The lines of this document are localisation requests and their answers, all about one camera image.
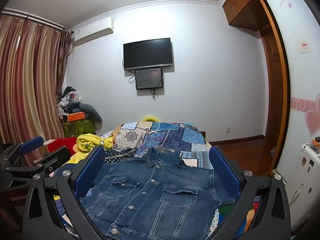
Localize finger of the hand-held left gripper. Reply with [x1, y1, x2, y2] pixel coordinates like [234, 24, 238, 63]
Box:
[5, 147, 72, 188]
[0, 136, 45, 171]

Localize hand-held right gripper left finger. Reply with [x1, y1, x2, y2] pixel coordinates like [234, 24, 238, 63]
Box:
[22, 145, 107, 240]

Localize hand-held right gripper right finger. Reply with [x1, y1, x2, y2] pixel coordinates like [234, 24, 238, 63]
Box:
[209, 145, 292, 240]

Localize pile of clothes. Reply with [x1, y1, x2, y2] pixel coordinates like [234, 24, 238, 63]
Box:
[57, 86, 84, 118]

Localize red plush cloth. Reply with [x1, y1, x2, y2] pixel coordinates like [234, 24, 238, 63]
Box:
[47, 137, 78, 157]

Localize yellow duck print blanket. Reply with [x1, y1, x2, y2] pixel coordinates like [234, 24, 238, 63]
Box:
[62, 133, 118, 166]

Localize green patterned cloth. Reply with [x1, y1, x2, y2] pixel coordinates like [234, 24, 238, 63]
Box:
[62, 119, 97, 138]

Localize orange box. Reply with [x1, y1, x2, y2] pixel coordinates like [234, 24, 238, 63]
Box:
[67, 112, 86, 122]

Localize patchwork quilt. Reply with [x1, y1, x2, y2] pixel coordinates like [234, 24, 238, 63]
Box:
[54, 121, 262, 240]

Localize striped brown curtain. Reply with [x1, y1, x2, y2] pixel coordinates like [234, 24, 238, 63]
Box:
[0, 14, 73, 166]

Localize pink heart sticker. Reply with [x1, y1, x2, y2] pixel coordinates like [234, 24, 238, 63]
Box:
[305, 107, 320, 137]

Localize white sliding wardrobe door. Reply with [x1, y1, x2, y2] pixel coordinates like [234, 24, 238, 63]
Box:
[260, 0, 320, 230]

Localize white air conditioner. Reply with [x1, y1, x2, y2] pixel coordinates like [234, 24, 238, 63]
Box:
[72, 17, 114, 47]

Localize white paper note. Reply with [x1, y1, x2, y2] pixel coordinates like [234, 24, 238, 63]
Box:
[297, 40, 310, 53]

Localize wooden overhead cabinet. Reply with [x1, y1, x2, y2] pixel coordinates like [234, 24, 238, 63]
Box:
[222, 0, 272, 32]

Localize black looped cable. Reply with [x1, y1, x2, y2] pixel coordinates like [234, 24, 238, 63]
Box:
[122, 59, 137, 83]

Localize black hanging cables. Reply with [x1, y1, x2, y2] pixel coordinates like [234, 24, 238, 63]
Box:
[149, 87, 161, 101]

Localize small black wall monitor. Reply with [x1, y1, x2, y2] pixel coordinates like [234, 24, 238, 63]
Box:
[135, 68, 164, 90]

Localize white curtain rail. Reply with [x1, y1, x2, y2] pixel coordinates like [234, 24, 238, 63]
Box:
[1, 8, 64, 29]

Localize black wall television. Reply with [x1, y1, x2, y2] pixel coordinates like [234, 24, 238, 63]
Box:
[123, 38, 174, 71]

